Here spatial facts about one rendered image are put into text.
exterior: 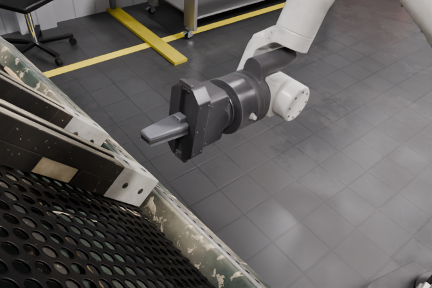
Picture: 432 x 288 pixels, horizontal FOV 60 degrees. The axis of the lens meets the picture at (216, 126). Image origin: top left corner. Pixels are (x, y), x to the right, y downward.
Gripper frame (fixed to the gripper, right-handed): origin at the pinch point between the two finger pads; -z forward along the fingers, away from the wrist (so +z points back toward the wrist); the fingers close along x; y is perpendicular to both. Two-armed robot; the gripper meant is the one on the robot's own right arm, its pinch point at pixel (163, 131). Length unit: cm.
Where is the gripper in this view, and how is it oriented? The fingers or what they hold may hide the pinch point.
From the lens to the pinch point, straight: 49.7
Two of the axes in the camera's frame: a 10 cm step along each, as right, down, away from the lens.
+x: 1.6, -8.0, -5.7
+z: 7.0, -3.2, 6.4
